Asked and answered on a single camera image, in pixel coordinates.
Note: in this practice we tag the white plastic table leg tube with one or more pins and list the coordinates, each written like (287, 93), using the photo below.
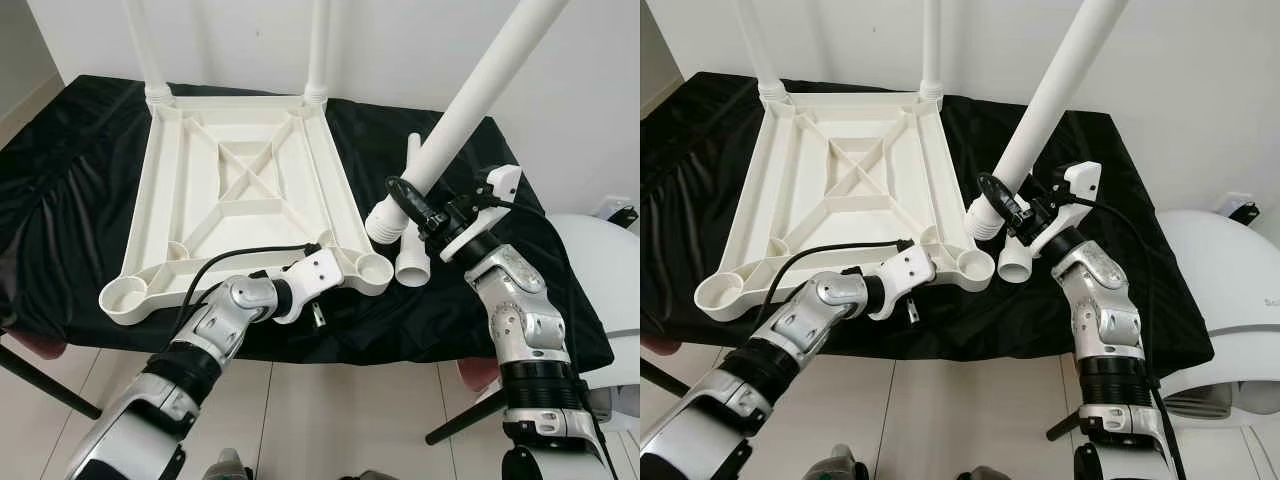
(932, 50)
(318, 50)
(1050, 100)
(413, 265)
(1015, 268)
(470, 110)
(146, 50)
(756, 50)

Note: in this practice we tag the white plastic children table top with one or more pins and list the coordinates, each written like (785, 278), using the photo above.
(850, 205)
(250, 210)

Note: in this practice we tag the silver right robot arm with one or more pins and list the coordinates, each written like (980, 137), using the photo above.
(1105, 310)
(520, 310)

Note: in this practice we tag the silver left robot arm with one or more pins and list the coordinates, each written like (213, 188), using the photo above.
(215, 325)
(810, 320)

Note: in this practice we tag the black table cover cloth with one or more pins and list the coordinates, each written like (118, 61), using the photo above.
(1140, 260)
(540, 250)

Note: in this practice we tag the red round object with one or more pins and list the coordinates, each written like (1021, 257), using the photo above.
(42, 347)
(478, 372)

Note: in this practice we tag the white domed appliance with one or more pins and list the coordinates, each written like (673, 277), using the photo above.
(605, 280)
(1230, 290)

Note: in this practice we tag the black power plug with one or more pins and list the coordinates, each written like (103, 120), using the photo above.
(624, 216)
(1245, 213)

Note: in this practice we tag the grey robot left foot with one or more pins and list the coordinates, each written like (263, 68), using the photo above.
(225, 466)
(832, 465)

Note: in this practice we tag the white wall socket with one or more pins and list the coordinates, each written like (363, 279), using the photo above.
(608, 206)
(1228, 201)

